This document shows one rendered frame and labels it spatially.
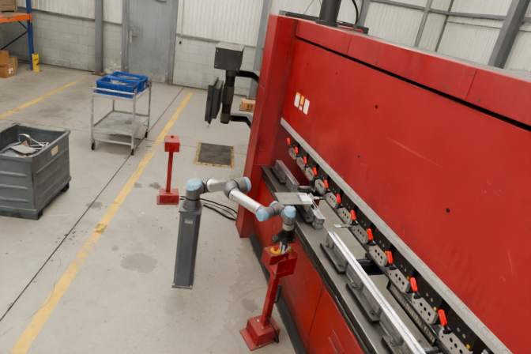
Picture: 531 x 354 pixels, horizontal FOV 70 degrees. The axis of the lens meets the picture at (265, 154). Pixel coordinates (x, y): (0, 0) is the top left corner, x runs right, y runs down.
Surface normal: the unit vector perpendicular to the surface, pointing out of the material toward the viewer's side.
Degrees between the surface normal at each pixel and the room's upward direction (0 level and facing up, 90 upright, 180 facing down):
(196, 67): 90
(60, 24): 90
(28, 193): 90
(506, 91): 90
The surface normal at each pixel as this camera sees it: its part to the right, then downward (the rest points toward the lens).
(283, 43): 0.28, 0.41
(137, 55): 0.03, 0.39
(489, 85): -0.95, -0.04
